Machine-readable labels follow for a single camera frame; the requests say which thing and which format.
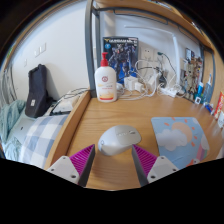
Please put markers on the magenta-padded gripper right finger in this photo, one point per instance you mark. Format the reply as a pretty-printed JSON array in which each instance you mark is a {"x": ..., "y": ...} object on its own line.
[{"x": 161, "y": 168}]

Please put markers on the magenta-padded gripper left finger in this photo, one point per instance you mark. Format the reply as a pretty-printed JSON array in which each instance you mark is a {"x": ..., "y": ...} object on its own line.
[{"x": 63, "y": 168}]

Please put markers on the grey computer mouse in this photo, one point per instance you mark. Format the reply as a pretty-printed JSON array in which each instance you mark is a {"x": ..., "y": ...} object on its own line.
[{"x": 118, "y": 140}]

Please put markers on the sky print mouse pad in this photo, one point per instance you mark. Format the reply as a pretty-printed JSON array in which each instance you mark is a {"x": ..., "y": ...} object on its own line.
[{"x": 176, "y": 140}]

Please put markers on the blue plaid pillow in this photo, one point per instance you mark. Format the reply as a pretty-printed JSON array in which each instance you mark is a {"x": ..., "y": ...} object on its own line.
[{"x": 43, "y": 136}]

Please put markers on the silver laptop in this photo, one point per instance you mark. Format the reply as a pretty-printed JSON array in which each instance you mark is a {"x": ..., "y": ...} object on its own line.
[{"x": 20, "y": 128}]

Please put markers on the white black-edged case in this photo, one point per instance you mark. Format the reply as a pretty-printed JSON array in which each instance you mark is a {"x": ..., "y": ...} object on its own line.
[{"x": 65, "y": 105}]

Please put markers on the teal blanket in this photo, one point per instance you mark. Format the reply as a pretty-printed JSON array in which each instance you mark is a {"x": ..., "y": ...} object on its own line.
[{"x": 10, "y": 120}]

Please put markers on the blue snack packet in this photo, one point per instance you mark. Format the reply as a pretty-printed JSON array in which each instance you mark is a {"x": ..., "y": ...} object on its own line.
[{"x": 208, "y": 107}]

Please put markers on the white power strip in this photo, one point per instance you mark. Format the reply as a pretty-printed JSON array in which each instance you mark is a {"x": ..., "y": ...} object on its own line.
[{"x": 169, "y": 91}]

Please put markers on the black backpack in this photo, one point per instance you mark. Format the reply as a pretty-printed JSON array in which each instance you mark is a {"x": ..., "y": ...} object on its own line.
[{"x": 37, "y": 93}]

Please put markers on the teal bottle white cap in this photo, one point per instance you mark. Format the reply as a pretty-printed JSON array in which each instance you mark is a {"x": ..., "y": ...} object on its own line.
[{"x": 199, "y": 91}]

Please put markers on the red snack tube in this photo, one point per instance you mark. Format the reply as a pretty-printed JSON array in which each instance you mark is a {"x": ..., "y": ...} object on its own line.
[{"x": 220, "y": 105}]

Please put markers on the clear blue spray bottle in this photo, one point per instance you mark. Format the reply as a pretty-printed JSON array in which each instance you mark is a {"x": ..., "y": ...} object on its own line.
[{"x": 207, "y": 91}]

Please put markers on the white charger block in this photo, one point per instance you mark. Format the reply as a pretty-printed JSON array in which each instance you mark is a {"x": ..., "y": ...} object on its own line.
[{"x": 131, "y": 83}]

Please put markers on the white pump bottle red cap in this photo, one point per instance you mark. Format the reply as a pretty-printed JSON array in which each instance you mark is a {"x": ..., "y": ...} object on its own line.
[{"x": 105, "y": 83}]

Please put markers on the beige robot model figure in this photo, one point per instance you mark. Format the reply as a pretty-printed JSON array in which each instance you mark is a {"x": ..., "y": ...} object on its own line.
[{"x": 191, "y": 76}]

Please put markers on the white desk lamp pole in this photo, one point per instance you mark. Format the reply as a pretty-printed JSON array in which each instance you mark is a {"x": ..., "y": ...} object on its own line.
[{"x": 176, "y": 56}]

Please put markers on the robot model kit box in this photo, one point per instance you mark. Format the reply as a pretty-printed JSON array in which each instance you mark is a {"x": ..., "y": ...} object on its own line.
[{"x": 123, "y": 53}]

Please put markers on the white wall socket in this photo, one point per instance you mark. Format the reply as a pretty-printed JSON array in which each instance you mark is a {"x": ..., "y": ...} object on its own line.
[{"x": 147, "y": 53}]

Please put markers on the white wall light switches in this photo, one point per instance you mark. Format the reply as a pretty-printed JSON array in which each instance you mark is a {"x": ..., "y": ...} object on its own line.
[{"x": 40, "y": 50}]

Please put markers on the wooden shelf with grey frame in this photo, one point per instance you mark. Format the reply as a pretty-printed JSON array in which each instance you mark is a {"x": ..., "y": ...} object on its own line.
[{"x": 150, "y": 10}]

